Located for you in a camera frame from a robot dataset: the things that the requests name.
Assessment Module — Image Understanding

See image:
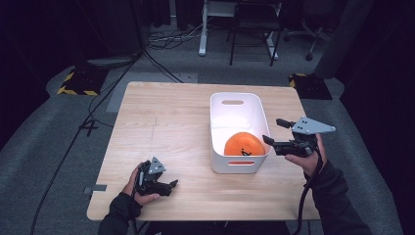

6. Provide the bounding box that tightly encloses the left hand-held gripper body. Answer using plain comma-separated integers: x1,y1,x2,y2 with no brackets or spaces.
134,156,173,197

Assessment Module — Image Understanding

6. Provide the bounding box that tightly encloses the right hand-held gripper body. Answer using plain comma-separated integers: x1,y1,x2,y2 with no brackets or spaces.
273,116,337,158

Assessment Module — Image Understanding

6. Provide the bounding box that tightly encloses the orange plush toy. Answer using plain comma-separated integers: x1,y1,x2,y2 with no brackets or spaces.
223,131,266,157

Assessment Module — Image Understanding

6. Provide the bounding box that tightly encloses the white plastic basket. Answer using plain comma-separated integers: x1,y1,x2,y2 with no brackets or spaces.
208,91,272,175

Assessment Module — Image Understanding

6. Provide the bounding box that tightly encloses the person's left hand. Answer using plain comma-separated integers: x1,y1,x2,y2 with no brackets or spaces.
121,164,161,207

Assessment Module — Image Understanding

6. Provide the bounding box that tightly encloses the person's right hand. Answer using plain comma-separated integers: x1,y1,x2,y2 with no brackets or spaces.
285,132,328,178

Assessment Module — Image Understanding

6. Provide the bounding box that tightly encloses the black base with striped tape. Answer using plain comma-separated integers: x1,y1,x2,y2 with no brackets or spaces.
288,72,334,101
57,65,111,97

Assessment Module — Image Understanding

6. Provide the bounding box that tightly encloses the grey tape strip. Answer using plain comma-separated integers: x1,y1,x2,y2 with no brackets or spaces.
83,183,109,196

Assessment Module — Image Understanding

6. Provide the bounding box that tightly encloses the office chair wheeled base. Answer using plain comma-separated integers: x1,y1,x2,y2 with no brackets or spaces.
283,18,331,63

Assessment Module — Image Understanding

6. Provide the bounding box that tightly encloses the grey curtain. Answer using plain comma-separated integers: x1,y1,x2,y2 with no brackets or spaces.
313,0,375,80

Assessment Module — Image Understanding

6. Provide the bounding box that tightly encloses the grey floor plate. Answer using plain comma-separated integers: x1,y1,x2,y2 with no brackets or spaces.
106,71,200,114

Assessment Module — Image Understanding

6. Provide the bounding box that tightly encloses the black chair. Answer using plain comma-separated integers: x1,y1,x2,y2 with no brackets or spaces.
226,0,284,68

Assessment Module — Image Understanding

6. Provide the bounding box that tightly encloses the grey round stand base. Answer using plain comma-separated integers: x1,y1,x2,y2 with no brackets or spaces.
85,56,139,70

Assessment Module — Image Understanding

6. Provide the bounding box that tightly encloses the left hand-held gripper cable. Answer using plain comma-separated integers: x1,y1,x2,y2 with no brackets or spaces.
129,195,141,235

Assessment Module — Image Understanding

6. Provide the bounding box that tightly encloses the hand-held gripper cable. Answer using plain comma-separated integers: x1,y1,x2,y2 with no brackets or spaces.
129,195,141,235
291,146,325,235

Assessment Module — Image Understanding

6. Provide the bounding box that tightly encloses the right hand-held gripper cable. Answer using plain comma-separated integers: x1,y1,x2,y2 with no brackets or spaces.
291,146,325,235

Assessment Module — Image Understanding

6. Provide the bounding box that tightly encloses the long black floor cable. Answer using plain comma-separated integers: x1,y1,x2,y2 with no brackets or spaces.
29,48,145,235

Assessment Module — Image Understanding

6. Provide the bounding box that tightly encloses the white desk frame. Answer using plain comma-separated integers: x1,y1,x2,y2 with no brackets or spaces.
198,0,280,61

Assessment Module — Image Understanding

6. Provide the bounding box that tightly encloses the bundle of floor cables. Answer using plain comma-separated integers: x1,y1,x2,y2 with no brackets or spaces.
146,19,204,51

